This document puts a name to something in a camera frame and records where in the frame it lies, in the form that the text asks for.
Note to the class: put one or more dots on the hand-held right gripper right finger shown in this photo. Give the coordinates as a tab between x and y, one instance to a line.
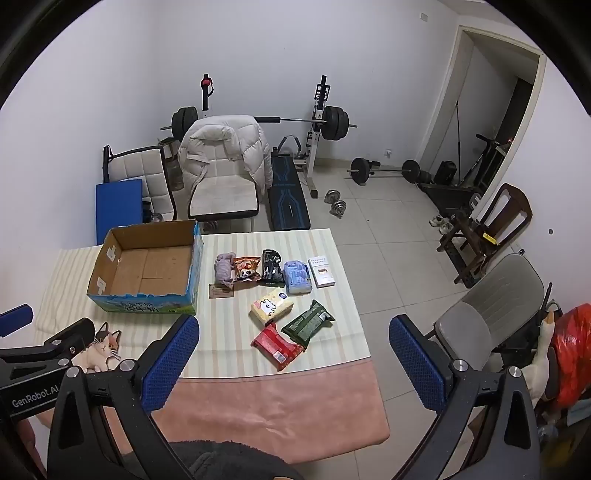
415	364

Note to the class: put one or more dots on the white puffer jacket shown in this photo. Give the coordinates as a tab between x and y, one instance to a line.
217	147

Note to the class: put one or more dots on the grey shell chair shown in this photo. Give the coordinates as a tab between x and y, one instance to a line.
494	295

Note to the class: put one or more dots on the white door frame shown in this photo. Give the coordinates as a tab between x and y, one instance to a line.
443	101

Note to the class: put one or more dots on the small brown card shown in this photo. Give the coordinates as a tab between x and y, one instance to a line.
220	291

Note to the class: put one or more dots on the orange snack packet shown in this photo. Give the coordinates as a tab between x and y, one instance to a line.
246	269

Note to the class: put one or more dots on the purple crumpled packet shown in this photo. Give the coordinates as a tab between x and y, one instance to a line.
225	270

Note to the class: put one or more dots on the striped cream cloth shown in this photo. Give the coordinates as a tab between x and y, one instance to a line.
323	318

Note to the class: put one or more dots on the red plastic bag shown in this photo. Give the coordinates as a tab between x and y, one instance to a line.
572	355

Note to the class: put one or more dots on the white barbell rack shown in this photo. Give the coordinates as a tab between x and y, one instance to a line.
318	138

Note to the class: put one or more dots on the white cigarette box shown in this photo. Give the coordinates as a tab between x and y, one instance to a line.
322	272

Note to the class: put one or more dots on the yellow tissue pack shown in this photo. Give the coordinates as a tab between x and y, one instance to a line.
271	305

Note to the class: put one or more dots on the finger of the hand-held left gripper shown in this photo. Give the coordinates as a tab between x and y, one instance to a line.
14	321
74	334

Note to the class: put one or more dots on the dark wooden chair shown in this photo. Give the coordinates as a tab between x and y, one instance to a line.
512	207

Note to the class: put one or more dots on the black snack packet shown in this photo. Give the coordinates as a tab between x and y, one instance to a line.
272	266

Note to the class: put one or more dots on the white goose plush toy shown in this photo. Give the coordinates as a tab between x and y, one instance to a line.
540	369

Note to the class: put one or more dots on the short barbell with black plates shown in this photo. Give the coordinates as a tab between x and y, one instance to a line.
408	170

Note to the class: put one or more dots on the black speaker box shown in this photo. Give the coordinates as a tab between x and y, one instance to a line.
445	172

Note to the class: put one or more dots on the red packet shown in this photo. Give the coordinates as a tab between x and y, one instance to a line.
277	347

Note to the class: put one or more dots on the dark fuzzy clothing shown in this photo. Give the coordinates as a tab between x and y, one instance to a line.
231	461

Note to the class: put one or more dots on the blue tissue pack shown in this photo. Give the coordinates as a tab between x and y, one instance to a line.
298	277

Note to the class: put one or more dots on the black exercise machine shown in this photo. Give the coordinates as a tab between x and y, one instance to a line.
487	161

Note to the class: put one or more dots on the cat plush toy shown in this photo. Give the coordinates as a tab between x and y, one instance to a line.
99	350

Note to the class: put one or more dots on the white padded quilted chair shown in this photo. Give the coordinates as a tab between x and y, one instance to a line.
138	170

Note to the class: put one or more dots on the white shoe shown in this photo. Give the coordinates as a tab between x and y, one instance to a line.
446	227
436	221

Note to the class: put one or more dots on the green packet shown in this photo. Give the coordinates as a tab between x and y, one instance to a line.
307	321

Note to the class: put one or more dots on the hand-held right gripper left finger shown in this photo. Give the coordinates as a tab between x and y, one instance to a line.
171	362

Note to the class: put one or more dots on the blue foam mat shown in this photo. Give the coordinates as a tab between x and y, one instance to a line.
119	207

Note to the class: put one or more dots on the cardboard box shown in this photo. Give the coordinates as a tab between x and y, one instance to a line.
138	272

